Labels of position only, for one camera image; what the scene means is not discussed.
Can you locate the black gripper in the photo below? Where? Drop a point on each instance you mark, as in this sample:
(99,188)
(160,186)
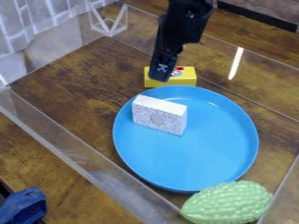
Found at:
(180,27)

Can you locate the yellow rectangular box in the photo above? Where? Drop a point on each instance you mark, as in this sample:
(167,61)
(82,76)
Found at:
(183,76)

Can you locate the white speckled foam block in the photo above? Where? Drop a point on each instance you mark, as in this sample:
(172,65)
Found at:
(159,114)

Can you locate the white patterned cloth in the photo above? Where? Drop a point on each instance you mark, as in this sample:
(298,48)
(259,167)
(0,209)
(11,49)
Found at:
(27,17)

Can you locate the green bumpy gourd toy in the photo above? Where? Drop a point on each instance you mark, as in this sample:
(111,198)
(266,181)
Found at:
(231,203)

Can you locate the clear acrylic enclosure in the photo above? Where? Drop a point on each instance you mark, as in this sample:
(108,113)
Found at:
(57,111)

